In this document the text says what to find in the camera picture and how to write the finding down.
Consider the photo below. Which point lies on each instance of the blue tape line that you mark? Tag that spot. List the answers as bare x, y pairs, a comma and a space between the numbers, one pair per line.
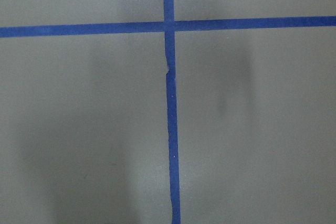
78, 29
172, 129

